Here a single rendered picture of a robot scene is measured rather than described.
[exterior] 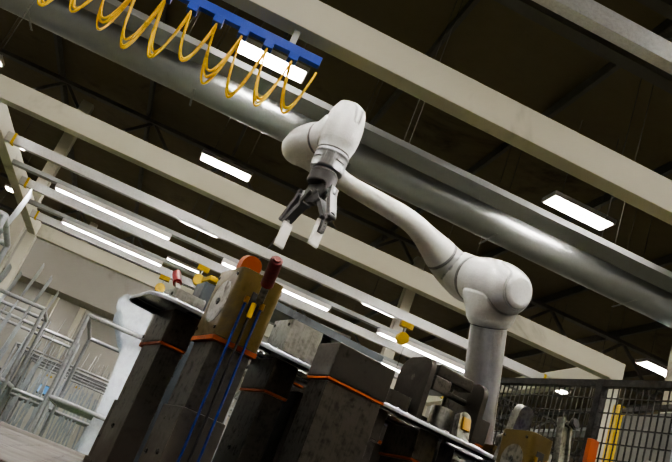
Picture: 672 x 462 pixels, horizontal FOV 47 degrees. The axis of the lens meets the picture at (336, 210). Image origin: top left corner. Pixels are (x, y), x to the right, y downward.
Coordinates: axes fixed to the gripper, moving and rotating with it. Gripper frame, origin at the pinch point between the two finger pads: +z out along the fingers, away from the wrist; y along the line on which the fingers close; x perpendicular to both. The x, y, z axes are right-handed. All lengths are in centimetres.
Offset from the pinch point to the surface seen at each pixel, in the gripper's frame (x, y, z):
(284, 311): -0.4, 6.9, 18.5
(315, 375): -17, 47, 37
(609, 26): 143, -35, -195
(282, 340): -6.8, 19.3, 27.6
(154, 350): -38, 29, 42
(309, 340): -2.3, 22.0, 25.4
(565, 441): 76, 37, 18
